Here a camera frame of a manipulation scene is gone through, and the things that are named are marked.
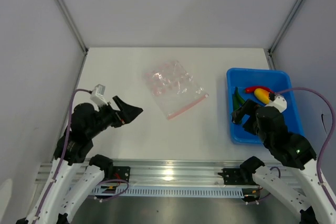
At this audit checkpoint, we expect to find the yellow orange mango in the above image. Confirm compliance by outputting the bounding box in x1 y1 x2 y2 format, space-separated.
254 88 270 104

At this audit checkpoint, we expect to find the aluminium mounting rail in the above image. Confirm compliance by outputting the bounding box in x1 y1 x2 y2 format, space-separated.
34 158 300 189

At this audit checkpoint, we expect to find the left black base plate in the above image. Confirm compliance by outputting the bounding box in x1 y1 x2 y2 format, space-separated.
112 166 131 182

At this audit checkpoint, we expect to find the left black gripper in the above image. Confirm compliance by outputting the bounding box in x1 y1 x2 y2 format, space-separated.
87 95 142 138

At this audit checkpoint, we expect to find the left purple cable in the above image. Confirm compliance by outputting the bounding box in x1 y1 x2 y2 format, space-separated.
34 89 93 219

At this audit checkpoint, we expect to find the green chili pepper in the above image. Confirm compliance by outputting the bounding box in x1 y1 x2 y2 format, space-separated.
235 87 245 105

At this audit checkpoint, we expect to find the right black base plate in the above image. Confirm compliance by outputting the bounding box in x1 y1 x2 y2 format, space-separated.
217 168 248 185

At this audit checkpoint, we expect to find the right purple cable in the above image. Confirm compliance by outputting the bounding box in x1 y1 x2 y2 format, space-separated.
272 87 336 219

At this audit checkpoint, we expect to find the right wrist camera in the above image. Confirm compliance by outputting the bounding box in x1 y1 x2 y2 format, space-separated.
265 93 287 113

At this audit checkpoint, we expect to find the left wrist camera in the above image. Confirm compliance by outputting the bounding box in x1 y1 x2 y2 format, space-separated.
90 84 108 107

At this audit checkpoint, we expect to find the purple cable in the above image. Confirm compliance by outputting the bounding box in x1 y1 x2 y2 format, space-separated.
34 89 93 219
272 87 336 219

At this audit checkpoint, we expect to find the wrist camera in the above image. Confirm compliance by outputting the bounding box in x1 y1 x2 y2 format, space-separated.
265 93 287 113
90 84 108 107

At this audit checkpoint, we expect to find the clear zip top bag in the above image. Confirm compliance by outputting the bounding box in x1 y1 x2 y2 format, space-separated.
142 60 208 120

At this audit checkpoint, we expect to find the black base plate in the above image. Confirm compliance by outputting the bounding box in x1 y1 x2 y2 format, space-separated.
217 168 248 185
112 166 131 182

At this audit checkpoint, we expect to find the red chili pepper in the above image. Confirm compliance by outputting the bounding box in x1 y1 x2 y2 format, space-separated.
244 86 273 93

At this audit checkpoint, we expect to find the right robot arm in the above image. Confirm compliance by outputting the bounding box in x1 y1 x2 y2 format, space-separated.
232 99 335 223

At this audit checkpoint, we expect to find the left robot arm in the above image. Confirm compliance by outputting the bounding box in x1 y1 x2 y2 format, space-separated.
17 96 143 223

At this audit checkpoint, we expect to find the blue plastic tray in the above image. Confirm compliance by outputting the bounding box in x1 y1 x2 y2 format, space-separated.
226 68 305 145

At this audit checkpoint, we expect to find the slotted cable duct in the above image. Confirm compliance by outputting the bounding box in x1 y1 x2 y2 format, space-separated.
90 186 245 198

